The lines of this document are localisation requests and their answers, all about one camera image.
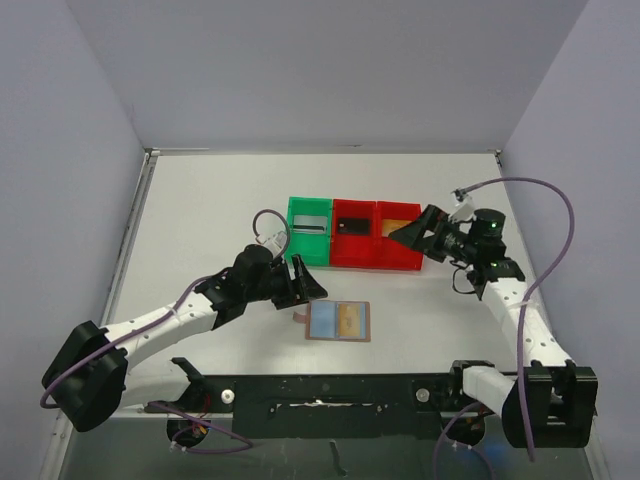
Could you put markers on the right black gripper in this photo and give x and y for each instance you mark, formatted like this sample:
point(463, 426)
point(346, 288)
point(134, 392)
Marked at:
point(435, 234)

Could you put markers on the red plastic bin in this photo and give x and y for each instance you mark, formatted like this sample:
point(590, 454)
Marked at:
point(352, 251)
point(388, 254)

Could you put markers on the brown leather card holder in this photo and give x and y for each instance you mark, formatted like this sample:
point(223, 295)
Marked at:
point(320, 321)

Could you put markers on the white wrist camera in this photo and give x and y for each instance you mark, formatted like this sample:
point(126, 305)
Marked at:
point(277, 243)
point(464, 207)

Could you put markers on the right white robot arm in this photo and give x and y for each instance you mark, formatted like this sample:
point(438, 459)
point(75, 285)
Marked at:
point(550, 403)

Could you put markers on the middle red plastic bin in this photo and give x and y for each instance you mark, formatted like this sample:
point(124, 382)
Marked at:
point(352, 251)

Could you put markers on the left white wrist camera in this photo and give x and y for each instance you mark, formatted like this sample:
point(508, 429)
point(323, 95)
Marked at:
point(277, 243)

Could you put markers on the dark grey credit card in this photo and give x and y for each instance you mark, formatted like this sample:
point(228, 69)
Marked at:
point(353, 226)

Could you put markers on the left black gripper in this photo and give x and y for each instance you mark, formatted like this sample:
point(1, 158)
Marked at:
point(288, 283)

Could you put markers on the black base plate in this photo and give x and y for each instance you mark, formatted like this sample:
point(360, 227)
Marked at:
point(350, 406)

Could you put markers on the silver credit card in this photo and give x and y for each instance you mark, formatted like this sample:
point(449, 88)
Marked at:
point(309, 224)

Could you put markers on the right red plastic bin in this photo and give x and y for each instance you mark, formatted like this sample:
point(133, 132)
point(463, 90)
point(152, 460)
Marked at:
point(388, 254)

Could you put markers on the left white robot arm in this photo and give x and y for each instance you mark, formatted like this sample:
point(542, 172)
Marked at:
point(87, 378)

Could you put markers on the gold credit card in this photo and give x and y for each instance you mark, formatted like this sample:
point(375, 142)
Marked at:
point(351, 320)
point(390, 225)

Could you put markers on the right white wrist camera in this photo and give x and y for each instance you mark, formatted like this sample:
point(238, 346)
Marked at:
point(464, 207)

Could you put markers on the green plastic bin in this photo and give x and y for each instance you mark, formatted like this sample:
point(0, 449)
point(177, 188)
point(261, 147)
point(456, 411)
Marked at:
point(313, 249)

